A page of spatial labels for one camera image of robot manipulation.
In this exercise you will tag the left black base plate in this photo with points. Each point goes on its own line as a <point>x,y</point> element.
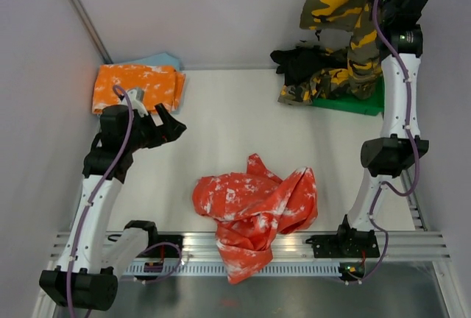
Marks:
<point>168,246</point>

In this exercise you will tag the white slotted cable duct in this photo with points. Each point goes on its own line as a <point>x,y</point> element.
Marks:
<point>142,268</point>

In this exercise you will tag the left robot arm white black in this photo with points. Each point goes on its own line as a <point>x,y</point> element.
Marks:
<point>86,274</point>

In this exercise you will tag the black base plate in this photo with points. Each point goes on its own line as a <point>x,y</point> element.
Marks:
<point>357,244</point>
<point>168,246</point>

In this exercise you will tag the camouflage yellow green trousers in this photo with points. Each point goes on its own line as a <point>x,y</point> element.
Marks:
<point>338,24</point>

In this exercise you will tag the aluminium front rail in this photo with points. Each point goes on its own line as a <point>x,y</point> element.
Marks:
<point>393,246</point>

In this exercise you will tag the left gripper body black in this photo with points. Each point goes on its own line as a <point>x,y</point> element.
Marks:
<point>148,135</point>

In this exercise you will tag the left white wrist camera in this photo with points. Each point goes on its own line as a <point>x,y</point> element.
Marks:
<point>136,96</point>

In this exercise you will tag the folded orange tie-dye trousers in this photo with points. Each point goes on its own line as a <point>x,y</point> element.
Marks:
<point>109,76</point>

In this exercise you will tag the green plastic bin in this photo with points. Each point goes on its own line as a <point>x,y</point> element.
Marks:
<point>372,106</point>

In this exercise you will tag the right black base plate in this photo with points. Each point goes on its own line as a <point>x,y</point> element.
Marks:
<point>357,244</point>

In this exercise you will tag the red white tie-dye trousers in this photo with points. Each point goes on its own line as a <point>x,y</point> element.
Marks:
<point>251,208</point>

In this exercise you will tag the left corner aluminium post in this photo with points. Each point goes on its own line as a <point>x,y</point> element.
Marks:
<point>91,31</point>

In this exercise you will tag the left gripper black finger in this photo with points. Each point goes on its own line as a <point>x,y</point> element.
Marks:
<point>165,116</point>
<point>174,130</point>

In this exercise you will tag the folded light blue trousers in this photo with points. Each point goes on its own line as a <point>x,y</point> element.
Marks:
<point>162,59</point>

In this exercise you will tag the black trousers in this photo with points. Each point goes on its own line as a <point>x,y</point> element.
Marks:
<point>299,64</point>

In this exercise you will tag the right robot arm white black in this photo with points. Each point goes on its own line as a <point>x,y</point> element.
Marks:
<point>390,162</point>

